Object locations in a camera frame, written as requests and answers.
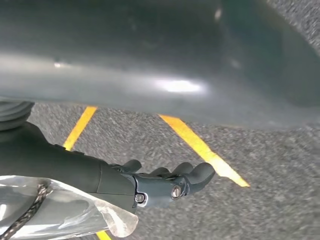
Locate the clear plastic film wrap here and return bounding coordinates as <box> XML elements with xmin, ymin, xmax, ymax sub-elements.
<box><xmin>0</xmin><ymin>175</ymin><xmax>139</xmax><ymax>240</ymax></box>

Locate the black braided cable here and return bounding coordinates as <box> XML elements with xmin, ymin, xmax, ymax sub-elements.
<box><xmin>0</xmin><ymin>184</ymin><xmax>52</xmax><ymax>240</ymax></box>

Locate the grey robot body shell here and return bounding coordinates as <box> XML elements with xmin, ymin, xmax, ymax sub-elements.
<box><xmin>0</xmin><ymin>0</ymin><xmax>320</xmax><ymax>131</ymax></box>

